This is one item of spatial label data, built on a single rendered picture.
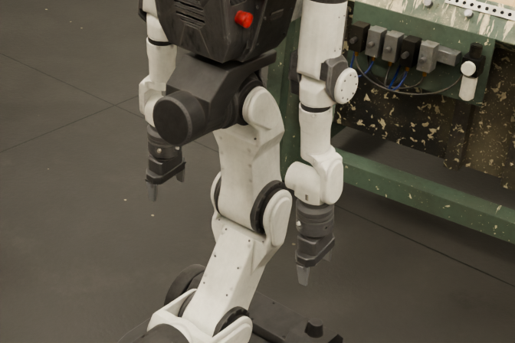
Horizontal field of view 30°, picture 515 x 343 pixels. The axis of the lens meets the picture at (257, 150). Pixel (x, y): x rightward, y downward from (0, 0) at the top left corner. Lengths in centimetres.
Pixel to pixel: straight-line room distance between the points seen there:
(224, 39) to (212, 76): 13
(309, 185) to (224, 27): 43
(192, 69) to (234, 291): 65
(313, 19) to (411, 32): 132
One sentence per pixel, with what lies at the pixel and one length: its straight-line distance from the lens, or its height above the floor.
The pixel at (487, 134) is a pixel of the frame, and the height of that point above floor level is 35.
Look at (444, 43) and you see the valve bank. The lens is 322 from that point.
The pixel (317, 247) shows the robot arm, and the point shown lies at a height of 64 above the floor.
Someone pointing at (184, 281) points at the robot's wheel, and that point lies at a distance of 285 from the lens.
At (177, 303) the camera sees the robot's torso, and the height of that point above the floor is 33.
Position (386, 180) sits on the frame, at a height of 17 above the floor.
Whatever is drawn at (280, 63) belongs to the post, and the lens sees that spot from 333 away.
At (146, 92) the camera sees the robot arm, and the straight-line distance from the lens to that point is 242.
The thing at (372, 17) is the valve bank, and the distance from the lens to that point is 330.
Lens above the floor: 187
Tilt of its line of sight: 28 degrees down
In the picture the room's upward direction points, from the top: 5 degrees clockwise
